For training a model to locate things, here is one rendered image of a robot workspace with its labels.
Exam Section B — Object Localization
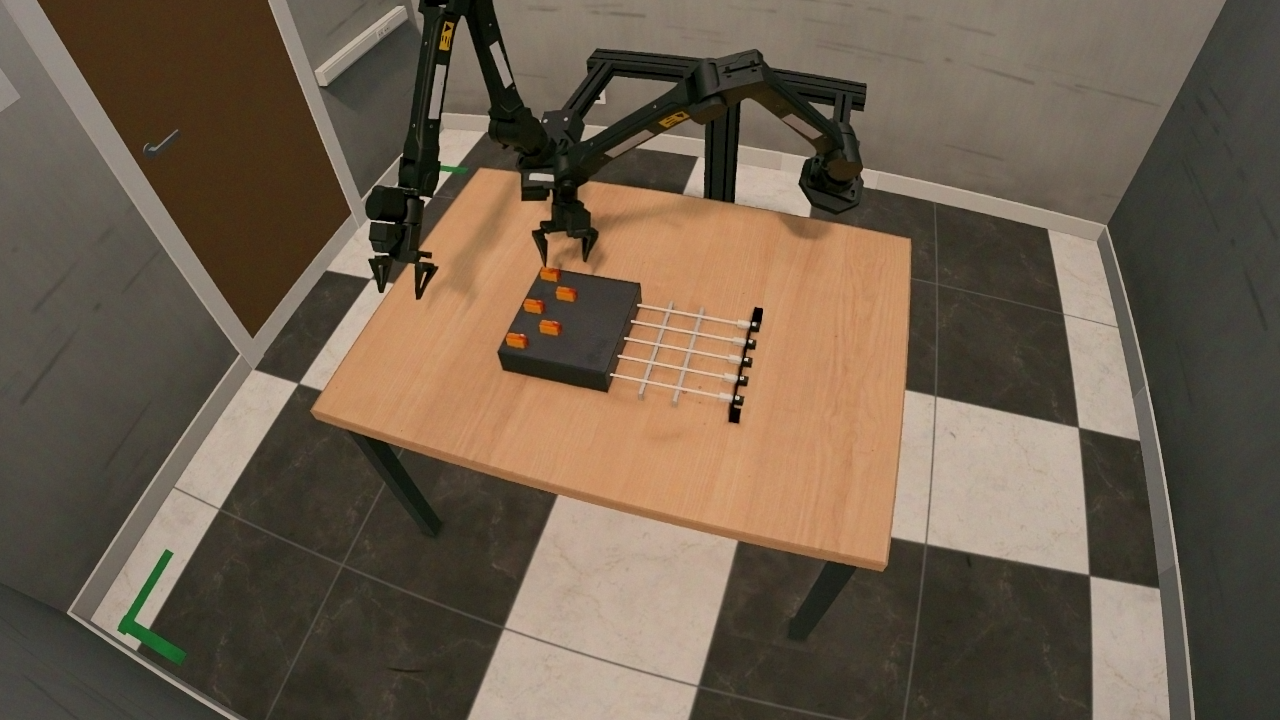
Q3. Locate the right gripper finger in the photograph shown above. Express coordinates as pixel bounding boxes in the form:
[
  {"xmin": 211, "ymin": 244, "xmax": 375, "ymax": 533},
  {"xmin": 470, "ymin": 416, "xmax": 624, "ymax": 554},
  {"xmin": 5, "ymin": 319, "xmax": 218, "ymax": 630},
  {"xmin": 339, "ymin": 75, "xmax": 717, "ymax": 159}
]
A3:
[
  {"xmin": 413, "ymin": 265, "xmax": 439, "ymax": 300},
  {"xmin": 369, "ymin": 258, "xmax": 393, "ymax": 293}
]

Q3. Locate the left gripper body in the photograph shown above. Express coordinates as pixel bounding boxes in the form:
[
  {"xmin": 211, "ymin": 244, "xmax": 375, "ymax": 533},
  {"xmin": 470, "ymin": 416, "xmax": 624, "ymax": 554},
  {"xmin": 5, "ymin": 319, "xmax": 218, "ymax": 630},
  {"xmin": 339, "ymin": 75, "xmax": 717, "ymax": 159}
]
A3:
[{"xmin": 532, "ymin": 199, "xmax": 599, "ymax": 238}]

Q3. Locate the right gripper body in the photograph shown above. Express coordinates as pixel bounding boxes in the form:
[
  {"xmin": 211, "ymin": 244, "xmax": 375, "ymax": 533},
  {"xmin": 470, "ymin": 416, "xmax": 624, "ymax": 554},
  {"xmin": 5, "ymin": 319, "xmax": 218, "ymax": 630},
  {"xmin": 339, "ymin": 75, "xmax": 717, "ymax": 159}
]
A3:
[{"xmin": 374, "ymin": 249, "xmax": 434, "ymax": 266}]

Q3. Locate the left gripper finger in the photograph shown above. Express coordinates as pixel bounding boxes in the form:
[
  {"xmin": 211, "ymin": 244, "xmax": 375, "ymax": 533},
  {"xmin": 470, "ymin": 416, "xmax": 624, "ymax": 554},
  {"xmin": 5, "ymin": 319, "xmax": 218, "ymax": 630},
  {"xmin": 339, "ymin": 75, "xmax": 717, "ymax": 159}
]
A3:
[
  {"xmin": 581, "ymin": 234, "xmax": 599, "ymax": 263},
  {"xmin": 532, "ymin": 234, "xmax": 548, "ymax": 266}
]

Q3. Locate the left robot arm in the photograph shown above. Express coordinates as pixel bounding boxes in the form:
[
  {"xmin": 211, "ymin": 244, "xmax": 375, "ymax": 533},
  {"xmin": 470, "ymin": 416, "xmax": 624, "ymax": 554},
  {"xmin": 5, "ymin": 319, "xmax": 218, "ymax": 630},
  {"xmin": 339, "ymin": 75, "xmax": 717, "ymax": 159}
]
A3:
[{"xmin": 521, "ymin": 49, "xmax": 863, "ymax": 240}]

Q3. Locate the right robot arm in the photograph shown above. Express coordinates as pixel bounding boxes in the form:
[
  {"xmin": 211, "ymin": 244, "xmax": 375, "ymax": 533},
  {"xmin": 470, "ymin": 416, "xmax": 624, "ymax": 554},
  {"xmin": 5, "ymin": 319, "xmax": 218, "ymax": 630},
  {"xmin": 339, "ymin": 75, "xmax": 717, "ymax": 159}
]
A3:
[{"xmin": 365, "ymin": 0, "xmax": 570, "ymax": 254}]

